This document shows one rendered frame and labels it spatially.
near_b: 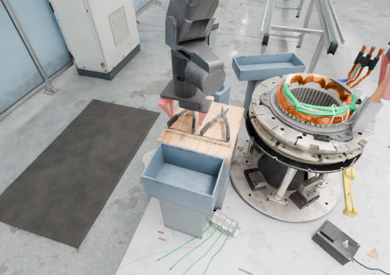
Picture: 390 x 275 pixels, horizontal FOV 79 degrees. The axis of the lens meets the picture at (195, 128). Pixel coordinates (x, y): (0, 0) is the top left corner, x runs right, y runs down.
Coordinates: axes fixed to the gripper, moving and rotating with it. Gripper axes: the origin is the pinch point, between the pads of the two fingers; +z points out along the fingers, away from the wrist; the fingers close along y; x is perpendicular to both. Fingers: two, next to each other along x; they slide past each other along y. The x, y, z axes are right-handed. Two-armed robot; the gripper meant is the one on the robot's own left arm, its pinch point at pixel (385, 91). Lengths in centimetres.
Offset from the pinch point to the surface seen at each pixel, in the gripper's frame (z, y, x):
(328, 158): 16.3, -7.7, 4.4
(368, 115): 6.3, -0.7, 0.1
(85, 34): 76, 129, 204
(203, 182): 26.3, -19.9, 31.0
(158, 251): 48, -32, 38
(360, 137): 11.7, -2.1, -1.0
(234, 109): 16.8, 1.1, 30.0
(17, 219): 133, -24, 145
